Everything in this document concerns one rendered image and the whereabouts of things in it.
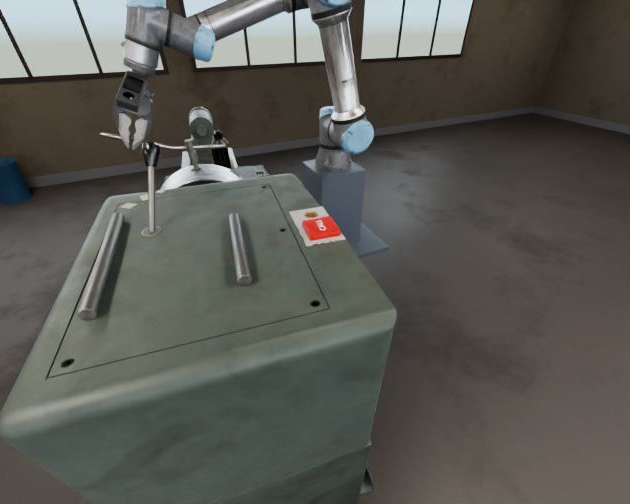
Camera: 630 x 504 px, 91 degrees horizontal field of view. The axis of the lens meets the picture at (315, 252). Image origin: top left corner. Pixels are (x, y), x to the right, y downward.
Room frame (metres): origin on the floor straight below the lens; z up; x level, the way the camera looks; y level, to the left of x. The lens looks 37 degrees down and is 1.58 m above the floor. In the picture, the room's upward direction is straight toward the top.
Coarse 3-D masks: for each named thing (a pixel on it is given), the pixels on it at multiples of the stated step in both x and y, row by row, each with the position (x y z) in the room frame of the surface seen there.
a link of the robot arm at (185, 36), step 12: (168, 24) 0.89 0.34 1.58; (180, 24) 0.91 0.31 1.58; (192, 24) 0.93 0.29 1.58; (168, 36) 0.89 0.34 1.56; (180, 36) 0.90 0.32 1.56; (192, 36) 0.91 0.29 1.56; (204, 36) 0.93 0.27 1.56; (180, 48) 0.91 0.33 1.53; (192, 48) 0.91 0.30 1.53; (204, 48) 0.92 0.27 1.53; (204, 60) 0.94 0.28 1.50
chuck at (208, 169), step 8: (184, 168) 0.90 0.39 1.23; (192, 168) 0.88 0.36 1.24; (208, 168) 0.89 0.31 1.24; (216, 168) 0.90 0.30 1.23; (224, 168) 0.92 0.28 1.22; (176, 176) 0.86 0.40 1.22; (184, 176) 0.83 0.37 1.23; (224, 176) 0.86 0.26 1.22; (232, 176) 0.89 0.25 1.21; (168, 184) 0.83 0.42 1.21
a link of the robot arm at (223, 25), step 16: (240, 0) 1.10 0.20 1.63; (256, 0) 1.11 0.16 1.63; (272, 0) 1.12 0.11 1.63; (288, 0) 1.14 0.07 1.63; (192, 16) 1.06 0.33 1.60; (208, 16) 1.06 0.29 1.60; (224, 16) 1.07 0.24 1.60; (240, 16) 1.09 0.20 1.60; (256, 16) 1.11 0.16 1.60; (272, 16) 1.15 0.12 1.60; (224, 32) 1.08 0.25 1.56
